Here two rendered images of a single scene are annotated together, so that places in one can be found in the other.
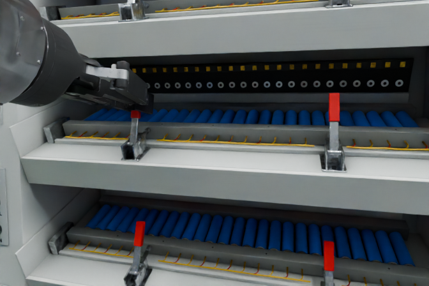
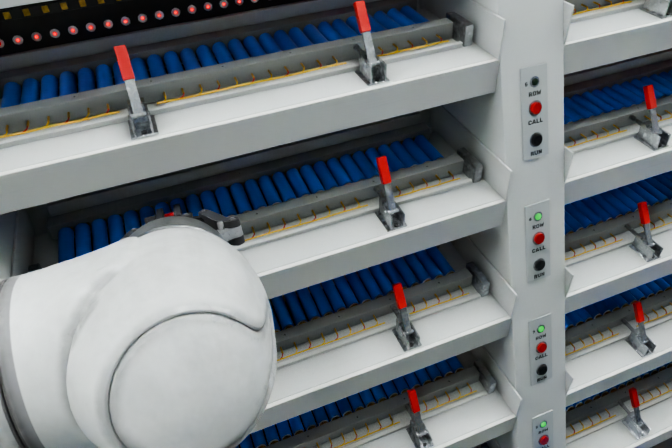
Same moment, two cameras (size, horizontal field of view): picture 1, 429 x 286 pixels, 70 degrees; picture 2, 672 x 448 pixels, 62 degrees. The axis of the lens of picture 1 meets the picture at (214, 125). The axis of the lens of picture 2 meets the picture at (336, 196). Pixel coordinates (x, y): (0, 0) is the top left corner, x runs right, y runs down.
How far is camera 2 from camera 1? 0.37 m
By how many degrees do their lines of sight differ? 34
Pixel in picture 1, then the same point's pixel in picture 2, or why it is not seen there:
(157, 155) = not seen: hidden behind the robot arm
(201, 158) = (268, 258)
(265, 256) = (339, 319)
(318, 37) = (364, 114)
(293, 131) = (344, 195)
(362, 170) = (416, 219)
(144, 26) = (175, 140)
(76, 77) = not seen: hidden behind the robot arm
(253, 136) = (304, 211)
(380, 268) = (433, 285)
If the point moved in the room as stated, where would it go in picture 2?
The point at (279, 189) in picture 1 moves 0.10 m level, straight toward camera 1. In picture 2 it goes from (355, 260) to (389, 296)
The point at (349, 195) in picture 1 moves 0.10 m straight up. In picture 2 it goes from (411, 243) to (403, 172)
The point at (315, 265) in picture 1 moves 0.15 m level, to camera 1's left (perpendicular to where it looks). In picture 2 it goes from (384, 307) to (297, 353)
